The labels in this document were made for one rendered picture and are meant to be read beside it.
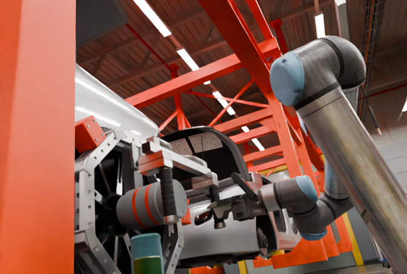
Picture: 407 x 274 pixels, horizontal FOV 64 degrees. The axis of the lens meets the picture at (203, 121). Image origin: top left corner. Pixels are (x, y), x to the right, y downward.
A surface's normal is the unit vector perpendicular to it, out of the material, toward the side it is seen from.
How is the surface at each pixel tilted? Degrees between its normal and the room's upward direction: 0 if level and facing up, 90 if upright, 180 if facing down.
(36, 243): 90
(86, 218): 90
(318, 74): 106
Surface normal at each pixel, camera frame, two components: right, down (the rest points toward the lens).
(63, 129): 0.89, -0.32
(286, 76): -0.90, 0.32
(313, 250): -0.43, -0.32
